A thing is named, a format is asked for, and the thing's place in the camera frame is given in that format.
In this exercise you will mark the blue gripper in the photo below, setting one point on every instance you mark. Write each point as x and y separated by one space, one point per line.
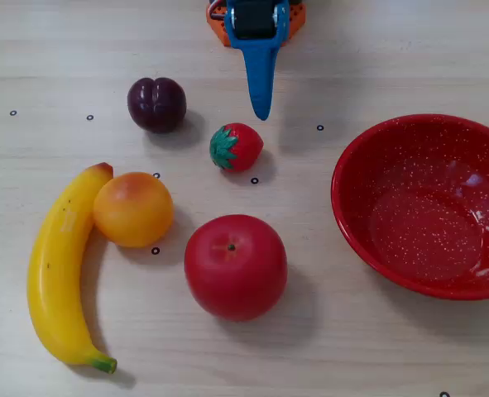
256 16

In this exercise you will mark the dark purple toy plum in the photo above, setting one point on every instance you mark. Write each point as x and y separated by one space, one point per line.
157 105

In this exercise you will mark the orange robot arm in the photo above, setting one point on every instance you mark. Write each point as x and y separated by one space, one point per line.
295 20

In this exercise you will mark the red speckled bowl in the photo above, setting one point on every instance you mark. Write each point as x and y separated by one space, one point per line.
426 231

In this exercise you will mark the red toy strawberry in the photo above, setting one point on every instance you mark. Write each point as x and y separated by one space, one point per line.
240 146

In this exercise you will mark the orange toy peach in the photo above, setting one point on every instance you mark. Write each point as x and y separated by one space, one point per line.
133 211

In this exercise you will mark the red toy apple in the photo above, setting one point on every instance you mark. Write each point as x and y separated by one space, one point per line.
236 269

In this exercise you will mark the yellow toy banana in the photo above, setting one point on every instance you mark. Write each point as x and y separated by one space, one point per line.
56 269

